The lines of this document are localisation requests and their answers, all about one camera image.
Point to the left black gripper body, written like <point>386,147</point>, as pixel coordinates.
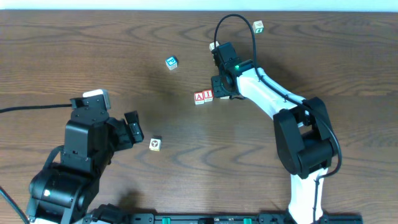
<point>125,134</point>

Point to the red letter I block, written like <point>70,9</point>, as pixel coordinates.
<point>208,95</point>

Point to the red letter A block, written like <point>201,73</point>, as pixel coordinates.
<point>199,98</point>

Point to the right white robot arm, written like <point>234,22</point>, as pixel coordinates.
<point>304,138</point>

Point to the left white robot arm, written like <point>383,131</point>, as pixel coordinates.
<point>69,181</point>

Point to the brown symbol wooden block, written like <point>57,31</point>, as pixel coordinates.
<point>155,144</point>

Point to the green number 27 block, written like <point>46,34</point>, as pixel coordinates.
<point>213,45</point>

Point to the blue letter P block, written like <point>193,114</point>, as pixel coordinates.
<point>171,63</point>

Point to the green number 4 block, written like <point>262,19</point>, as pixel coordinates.
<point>258,27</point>

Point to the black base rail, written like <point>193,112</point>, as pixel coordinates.
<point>148,218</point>

